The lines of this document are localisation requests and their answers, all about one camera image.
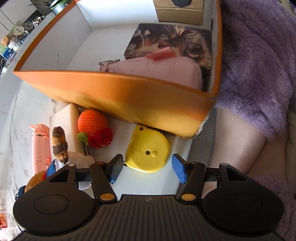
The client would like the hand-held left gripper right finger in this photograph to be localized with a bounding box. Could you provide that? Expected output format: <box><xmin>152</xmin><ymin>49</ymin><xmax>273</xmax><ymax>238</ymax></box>
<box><xmin>171</xmin><ymin>153</ymin><xmax>250</xmax><ymax>202</ymax></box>

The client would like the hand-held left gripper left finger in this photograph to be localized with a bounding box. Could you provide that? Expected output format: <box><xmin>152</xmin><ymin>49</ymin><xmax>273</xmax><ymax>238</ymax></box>
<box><xmin>43</xmin><ymin>154</ymin><xmax>124</xmax><ymax>203</ymax></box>

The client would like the yellow tape measure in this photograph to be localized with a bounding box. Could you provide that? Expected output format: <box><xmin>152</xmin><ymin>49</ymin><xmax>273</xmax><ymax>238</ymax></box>
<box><xmin>125</xmin><ymin>125</ymin><xmax>171</xmax><ymax>174</ymax></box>

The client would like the orange cardboard box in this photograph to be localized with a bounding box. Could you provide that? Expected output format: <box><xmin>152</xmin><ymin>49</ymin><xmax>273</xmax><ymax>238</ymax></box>
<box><xmin>13</xmin><ymin>0</ymin><xmax>223</xmax><ymax>139</ymax></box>

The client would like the pink pouch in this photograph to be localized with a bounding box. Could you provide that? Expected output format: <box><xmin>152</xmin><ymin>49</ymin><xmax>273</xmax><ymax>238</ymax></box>
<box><xmin>98</xmin><ymin>47</ymin><xmax>203</xmax><ymax>91</ymax></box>

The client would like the gold box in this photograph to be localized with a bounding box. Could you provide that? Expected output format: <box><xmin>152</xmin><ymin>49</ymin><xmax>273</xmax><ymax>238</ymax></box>
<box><xmin>154</xmin><ymin>0</ymin><xmax>205</xmax><ymax>26</ymax></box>

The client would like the crochet orange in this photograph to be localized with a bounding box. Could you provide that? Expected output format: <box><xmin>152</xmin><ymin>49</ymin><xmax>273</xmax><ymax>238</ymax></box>
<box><xmin>77</xmin><ymin>110</ymin><xmax>109</xmax><ymax>136</ymax></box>

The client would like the person's bare leg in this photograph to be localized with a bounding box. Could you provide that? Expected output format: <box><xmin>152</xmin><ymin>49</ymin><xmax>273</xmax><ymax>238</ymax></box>
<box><xmin>206</xmin><ymin>108</ymin><xmax>265</xmax><ymax>174</ymax></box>

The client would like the plush bear in blue outfit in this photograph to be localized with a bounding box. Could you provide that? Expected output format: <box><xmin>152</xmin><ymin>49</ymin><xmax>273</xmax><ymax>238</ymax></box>
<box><xmin>16</xmin><ymin>126</ymin><xmax>94</xmax><ymax>200</ymax></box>

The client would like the cream flat box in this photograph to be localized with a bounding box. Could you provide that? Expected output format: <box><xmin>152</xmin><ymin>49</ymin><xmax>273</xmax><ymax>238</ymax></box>
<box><xmin>49</xmin><ymin>103</ymin><xmax>89</xmax><ymax>156</ymax></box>

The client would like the purple fluffy robe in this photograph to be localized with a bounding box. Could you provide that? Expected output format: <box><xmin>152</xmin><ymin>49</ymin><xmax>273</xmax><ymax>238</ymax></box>
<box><xmin>214</xmin><ymin>0</ymin><xmax>296</xmax><ymax>241</ymax></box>

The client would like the white sign ornament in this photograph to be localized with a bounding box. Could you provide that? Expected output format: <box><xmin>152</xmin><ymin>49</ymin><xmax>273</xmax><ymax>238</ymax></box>
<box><xmin>10</xmin><ymin>25</ymin><xmax>25</xmax><ymax>36</ymax></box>

